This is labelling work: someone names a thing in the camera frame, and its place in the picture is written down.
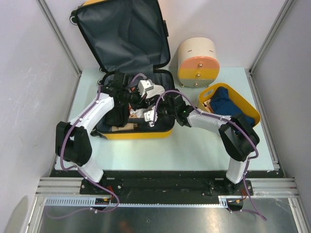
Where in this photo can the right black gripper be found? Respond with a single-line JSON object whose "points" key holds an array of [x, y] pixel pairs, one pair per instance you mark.
{"points": [[159, 116]]}

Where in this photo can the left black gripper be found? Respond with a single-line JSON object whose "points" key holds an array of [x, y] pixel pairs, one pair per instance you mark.
{"points": [[141, 103]]}

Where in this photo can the black pouch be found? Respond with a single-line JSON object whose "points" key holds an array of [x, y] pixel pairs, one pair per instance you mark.
{"points": [[119, 114]]}

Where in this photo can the yellow plastic basket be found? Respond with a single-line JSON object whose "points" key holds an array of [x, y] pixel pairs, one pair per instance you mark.
{"points": [[246, 107]]}

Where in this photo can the blue cloth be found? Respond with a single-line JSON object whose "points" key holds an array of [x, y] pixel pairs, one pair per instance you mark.
{"points": [[221, 104]]}

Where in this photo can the white round drawer cabinet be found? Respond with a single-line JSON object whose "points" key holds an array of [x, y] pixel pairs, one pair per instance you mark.
{"points": [[198, 65]]}

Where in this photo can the yellow Pikachu suitcase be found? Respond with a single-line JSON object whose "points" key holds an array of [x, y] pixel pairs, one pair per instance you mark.
{"points": [[128, 36]]}

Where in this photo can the orange white packet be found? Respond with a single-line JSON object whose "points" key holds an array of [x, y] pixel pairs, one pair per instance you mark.
{"points": [[207, 106]]}

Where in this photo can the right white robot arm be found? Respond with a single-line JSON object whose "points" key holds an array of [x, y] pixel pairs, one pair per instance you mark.
{"points": [[239, 138]]}

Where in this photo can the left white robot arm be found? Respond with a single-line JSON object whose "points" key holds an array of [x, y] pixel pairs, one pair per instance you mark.
{"points": [[112, 101]]}

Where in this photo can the beige tube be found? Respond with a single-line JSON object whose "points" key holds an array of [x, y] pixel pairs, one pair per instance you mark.
{"points": [[127, 127]]}

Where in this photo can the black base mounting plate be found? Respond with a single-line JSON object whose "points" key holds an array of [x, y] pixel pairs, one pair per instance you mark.
{"points": [[116, 183]]}

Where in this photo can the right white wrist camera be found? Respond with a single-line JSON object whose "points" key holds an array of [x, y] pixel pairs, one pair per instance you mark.
{"points": [[150, 116]]}

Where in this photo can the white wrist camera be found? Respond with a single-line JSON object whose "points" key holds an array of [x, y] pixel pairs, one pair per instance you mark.
{"points": [[150, 116], [145, 87]]}

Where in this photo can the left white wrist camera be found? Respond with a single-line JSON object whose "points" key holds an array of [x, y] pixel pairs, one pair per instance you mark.
{"points": [[145, 87]]}

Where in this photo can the aluminium frame rail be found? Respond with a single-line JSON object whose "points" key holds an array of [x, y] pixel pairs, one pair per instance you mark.
{"points": [[66, 192]]}

